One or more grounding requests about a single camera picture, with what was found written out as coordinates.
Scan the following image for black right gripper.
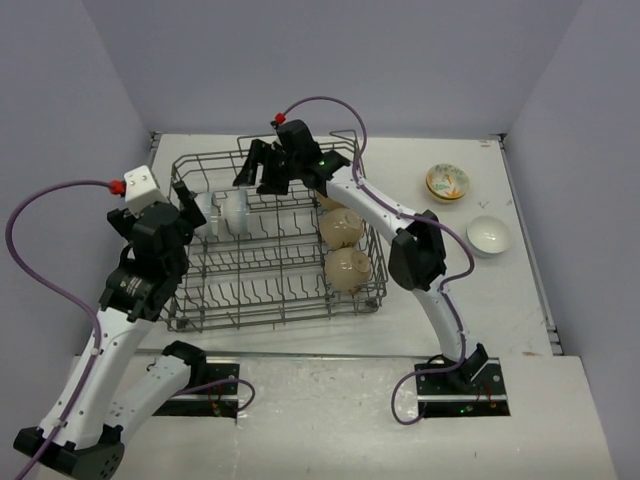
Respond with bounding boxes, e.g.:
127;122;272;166
234;139;302;196

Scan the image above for white blue bowl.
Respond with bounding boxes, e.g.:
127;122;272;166
221;190;249;235
195;192;219;238
466;215;512;258

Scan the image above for beige bowl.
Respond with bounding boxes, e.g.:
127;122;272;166
316;192;344;211
319;208;364;250
324;247;372;293

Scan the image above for cream floral patterned bowl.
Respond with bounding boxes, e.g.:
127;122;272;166
426;163;470;191

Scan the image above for yellow green patterned bowl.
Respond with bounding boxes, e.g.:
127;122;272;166
427;185;469;204

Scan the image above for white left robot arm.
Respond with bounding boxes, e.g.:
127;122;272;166
14;180;208;479

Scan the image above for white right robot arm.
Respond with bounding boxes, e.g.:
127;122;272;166
234;120;488;393

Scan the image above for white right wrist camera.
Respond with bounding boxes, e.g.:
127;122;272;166
274;122;289;136

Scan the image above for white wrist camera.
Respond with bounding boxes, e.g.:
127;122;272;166
124;165;168;218
274;122;289;136

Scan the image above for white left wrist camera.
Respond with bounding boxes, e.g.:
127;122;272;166
124;165;168;218

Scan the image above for grey wire dish rack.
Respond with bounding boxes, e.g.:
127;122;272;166
161;136;388;333

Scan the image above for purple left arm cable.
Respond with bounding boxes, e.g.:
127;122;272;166
5;178;126;476

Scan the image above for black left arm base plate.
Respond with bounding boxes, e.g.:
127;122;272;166
154;362;240;419

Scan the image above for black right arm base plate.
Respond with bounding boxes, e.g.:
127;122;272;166
416;359;511;419

